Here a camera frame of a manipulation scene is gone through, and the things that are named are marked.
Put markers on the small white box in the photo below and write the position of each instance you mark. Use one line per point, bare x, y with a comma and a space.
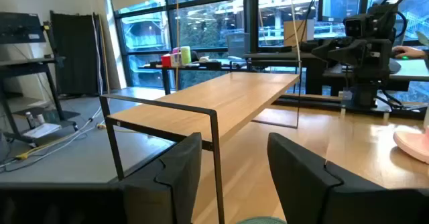
176, 60

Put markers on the small plastic bottle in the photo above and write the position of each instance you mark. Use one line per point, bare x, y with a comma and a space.
30, 119

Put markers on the person's hand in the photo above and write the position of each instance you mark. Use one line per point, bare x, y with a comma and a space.
410, 52

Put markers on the small pink item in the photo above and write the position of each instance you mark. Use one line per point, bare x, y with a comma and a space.
176, 50

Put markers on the black curtain panel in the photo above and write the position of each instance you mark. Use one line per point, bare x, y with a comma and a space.
75, 53

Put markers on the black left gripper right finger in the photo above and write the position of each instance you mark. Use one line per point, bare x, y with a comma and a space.
318, 194

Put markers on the small red box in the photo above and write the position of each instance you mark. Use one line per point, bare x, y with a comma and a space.
166, 60

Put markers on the coral pink slide sandal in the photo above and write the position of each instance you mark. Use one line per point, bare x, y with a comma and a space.
414, 145

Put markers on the black office desk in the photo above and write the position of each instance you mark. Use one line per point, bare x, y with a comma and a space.
414, 69
313, 78

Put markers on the black side table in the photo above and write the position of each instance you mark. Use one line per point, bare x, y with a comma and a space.
165, 81

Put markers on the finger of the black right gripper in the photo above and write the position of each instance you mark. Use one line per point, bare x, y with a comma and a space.
372, 49
330, 51

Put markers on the wooden shelf black metal frame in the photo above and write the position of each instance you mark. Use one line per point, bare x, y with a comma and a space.
214, 93

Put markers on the black flat device panel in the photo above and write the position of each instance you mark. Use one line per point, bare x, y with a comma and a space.
20, 27

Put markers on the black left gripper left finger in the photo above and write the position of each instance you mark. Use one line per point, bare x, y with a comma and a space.
161, 197

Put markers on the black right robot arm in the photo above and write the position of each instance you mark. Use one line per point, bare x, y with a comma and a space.
365, 95

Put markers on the brown cardboard box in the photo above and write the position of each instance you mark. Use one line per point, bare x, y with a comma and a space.
291, 33

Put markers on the black aluminium rig frame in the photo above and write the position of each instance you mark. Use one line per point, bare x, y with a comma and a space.
318, 104

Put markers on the light green cylinder container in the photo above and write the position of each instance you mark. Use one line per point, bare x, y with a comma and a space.
186, 55

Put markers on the black equipment cart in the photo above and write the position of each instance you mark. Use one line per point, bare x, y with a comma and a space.
50, 83

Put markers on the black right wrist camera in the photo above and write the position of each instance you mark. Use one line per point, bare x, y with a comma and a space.
356, 26

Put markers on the white paper stack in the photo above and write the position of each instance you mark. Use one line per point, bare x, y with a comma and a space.
42, 130

